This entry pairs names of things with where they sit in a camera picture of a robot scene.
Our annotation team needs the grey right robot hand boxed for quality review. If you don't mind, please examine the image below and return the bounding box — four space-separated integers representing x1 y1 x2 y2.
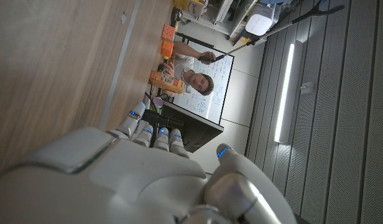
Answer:
0 101 298 224

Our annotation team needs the orange juice carton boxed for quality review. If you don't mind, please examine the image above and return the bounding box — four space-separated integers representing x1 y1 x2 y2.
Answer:
149 70 186 95

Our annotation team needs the seated person in white shirt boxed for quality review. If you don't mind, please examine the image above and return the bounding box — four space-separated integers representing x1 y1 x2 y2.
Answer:
162 40 217 97

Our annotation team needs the orange block toy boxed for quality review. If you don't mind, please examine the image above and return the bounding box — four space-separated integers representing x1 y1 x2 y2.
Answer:
160 40 175 60

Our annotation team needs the rubik's cube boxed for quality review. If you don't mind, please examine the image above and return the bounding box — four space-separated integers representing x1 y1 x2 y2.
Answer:
162 24 177 42

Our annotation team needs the long ceiling light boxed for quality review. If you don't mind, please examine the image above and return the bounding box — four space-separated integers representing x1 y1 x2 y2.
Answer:
274 43 295 144

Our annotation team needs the cardboard box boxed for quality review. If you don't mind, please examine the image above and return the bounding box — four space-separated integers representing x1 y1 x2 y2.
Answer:
173 0 208 17

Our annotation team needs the white metal shelf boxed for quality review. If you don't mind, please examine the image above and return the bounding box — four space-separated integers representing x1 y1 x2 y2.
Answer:
182 0 257 37

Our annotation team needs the white air purifier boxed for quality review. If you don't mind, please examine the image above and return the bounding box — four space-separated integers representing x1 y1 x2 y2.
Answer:
244 3 275 37

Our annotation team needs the black reacher grabber stick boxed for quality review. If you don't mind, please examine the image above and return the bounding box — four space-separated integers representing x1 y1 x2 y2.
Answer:
198 0 346 63

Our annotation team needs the black cable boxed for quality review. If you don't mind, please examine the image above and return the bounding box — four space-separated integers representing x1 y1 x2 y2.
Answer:
144 83 163 113

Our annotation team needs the whiteboard with black frame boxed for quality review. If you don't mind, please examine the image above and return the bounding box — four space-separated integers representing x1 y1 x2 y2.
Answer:
172 32 235 126

